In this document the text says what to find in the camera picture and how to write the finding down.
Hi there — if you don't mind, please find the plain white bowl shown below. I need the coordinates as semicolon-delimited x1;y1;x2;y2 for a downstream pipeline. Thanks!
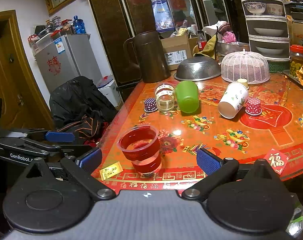
253;27;285;37

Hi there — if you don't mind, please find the red lucky sticker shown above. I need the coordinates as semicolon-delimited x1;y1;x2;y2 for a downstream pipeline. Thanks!
263;149;289;174

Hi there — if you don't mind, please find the clear snack bag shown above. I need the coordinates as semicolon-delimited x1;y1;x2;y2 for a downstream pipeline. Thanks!
150;0;175;33

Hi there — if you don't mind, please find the grey tiered dish rack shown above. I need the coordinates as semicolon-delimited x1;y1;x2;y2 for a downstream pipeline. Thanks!
235;0;292;62

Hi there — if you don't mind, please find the floral bowl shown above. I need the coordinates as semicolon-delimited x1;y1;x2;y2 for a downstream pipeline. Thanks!
266;4;284;16

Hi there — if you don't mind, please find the clear plastic cup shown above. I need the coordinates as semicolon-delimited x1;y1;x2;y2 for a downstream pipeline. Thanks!
117;125;162;175

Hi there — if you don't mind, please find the olive yellow cloth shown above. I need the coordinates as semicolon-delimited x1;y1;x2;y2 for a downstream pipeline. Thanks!
193;34;218;60

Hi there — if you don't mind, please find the white paper cup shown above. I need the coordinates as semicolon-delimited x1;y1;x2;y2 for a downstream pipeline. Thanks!
218;82;249;119

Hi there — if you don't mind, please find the green plastic cup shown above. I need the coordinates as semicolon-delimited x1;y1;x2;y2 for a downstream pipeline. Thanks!
175;80;200;114

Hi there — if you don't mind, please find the red polka-dot small cup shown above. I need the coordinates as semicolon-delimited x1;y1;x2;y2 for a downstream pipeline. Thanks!
245;98;262;116

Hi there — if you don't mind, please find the black jacket pile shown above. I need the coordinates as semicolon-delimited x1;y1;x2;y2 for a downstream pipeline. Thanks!
49;76;118;145

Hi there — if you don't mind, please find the blue-patterned white bowl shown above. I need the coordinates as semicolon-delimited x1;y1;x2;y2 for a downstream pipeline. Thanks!
244;2;266;15

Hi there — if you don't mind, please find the clear glass cup yellow band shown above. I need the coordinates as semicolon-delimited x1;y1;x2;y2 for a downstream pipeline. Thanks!
154;82;179;112

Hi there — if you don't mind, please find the blue water bottle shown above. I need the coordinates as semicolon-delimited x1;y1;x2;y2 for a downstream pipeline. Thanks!
73;15;86;34

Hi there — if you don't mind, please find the purple polka-dot small cup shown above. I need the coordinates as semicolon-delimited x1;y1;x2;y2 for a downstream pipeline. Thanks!
144;98;158;112

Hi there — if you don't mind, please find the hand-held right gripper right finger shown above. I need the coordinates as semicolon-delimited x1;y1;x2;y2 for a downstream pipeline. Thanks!
182;148;282;201

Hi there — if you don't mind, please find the steel colander bowl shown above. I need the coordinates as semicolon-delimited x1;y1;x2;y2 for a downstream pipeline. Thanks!
174;56;222;82

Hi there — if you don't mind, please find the dark wooden wardrobe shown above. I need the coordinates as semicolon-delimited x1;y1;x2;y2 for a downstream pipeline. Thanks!
83;0;244;100

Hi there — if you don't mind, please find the cluster of jars and tins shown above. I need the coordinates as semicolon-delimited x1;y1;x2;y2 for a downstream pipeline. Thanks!
28;16;74;53

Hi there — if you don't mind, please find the wooden door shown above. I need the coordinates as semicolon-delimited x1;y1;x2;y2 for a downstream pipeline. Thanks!
0;10;54;130

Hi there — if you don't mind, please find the tray of orange peels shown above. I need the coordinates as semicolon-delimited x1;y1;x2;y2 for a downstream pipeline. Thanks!
283;65;303;88

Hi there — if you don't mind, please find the steel basin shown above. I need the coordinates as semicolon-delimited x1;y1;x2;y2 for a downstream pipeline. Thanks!
216;42;250;57

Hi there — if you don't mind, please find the red-lidded glass jar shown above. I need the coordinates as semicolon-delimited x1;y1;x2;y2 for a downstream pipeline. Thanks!
289;44;303;78

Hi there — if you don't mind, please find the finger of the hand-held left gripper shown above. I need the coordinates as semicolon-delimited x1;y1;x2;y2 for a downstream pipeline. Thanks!
9;129;75;143
0;137;92;157

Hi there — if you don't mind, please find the silver refrigerator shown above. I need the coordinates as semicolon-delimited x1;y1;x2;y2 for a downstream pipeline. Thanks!
34;34;102;93

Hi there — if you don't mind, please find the large cardboard box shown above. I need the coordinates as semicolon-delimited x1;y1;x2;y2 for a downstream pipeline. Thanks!
286;16;303;47

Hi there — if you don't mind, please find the brown plastic pitcher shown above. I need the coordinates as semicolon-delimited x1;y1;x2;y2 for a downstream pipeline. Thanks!
123;31;171;83

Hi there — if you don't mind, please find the pink cloth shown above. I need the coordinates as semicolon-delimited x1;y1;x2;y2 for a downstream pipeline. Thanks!
218;21;238;43

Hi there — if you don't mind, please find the open cardboard box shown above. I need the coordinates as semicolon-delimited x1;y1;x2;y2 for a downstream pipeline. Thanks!
161;34;198;71

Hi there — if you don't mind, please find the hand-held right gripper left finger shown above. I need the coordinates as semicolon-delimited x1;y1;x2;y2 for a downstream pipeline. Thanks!
24;148;116;201

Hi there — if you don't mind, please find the white plastic storage box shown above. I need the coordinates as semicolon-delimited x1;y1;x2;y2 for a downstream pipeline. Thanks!
96;75;123;107

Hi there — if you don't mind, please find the white mesh food cover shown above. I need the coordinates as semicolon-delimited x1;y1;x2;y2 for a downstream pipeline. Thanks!
221;50;270;83

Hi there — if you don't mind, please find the green plastic basket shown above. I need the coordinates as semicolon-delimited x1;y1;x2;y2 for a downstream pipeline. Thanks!
268;60;291;73

